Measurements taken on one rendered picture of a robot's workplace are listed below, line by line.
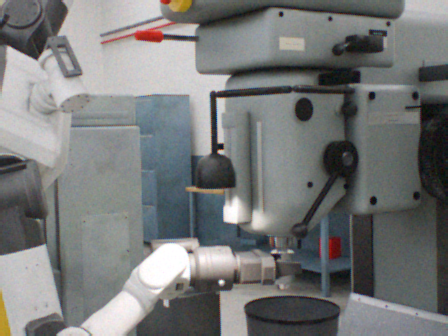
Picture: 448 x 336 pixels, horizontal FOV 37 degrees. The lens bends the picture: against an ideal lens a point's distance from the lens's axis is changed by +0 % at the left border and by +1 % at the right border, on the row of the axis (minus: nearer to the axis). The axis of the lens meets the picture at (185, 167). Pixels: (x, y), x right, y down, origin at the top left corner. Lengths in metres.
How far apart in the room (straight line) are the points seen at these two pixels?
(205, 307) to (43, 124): 0.63
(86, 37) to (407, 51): 9.92
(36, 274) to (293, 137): 0.52
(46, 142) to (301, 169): 0.48
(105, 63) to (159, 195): 3.33
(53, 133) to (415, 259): 0.86
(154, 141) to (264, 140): 7.32
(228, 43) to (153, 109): 7.30
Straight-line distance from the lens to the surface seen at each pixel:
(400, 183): 1.43
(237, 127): 1.26
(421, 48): 1.50
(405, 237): 1.64
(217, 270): 1.30
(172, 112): 8.69
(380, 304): 1.71
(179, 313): 1.62
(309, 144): 1.27
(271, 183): 1.25
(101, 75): 11.26
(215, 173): 1.17
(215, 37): 1.31
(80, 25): 11.20
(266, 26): 1.20
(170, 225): 8.73
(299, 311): 3.68
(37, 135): 1.27
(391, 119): 1.40
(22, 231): 1.17
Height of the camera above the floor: 1.51
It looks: 3 degrees down
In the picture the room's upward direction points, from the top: 2 degrees counter-clockwise
